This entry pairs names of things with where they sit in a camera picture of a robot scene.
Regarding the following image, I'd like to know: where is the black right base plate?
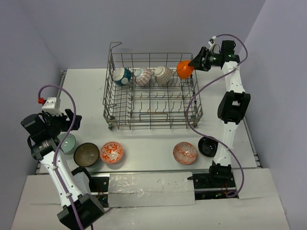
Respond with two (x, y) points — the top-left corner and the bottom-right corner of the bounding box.
(187, 173), (236, 200)

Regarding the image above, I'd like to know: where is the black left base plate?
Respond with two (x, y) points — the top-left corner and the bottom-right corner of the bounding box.
(89, 174), (110, 208)

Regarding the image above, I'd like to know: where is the blue triangle pattern bowl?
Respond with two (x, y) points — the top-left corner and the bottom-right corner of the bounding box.
(113, 68), (132, 86)

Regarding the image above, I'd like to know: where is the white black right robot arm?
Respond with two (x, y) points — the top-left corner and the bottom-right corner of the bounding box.
(189, 38), (251, 187)

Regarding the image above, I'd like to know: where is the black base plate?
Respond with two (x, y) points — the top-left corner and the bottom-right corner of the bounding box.
(89, 174), (110, 208)
(187, 173), (236, 200)

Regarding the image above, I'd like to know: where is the orange diamond pattern bowl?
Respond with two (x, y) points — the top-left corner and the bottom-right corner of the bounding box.
(173, 142), (197, 165)

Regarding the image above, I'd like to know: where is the grey geometric pattern bowl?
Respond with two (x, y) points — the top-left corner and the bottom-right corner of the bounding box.
(154, 66), (172, 85)

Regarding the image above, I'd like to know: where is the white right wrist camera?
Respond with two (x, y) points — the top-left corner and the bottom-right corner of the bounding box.
(208, 36), (220, 53)

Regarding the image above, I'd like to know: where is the grey taped cover panel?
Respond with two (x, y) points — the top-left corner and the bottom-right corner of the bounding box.
(108, 172), (195, 207)

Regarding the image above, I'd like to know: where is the black bowl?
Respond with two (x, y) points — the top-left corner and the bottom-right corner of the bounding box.
(198, 137), (218, 158)

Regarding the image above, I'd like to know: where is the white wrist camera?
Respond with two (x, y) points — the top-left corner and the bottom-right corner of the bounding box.
(208, 36), (220, 53)
(38, 97), (61, 116)

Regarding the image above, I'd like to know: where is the white bowl red diamond pattern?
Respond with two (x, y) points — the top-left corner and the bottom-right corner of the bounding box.
(134, 68), (152, 87)

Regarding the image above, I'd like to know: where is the grey wire dish rack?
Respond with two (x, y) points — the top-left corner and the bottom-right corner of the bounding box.
(103, 42), (203, 130)

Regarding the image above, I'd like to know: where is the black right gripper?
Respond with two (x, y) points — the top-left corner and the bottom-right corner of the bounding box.
(188, 46), (220, 72)

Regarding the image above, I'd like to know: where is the pale green bowl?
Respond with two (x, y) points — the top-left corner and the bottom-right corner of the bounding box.
(58, 133), (76, 154)

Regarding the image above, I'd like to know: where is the dark bowl beige inside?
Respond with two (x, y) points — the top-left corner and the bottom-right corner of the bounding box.
(73, 142), (99, 167)

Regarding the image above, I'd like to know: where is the plain white bowl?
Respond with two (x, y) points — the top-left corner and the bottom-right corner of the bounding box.
(177, 60), (194, 80)

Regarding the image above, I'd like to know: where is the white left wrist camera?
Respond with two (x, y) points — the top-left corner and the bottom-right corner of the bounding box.
(38, 97), (61, 116)

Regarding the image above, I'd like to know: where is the orange floral pattern bowl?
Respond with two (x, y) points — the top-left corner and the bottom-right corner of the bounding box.
(100, 141), (124, 164)

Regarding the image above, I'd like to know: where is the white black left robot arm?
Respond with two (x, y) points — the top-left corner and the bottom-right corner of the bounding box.
(21, 109), (105, 230)

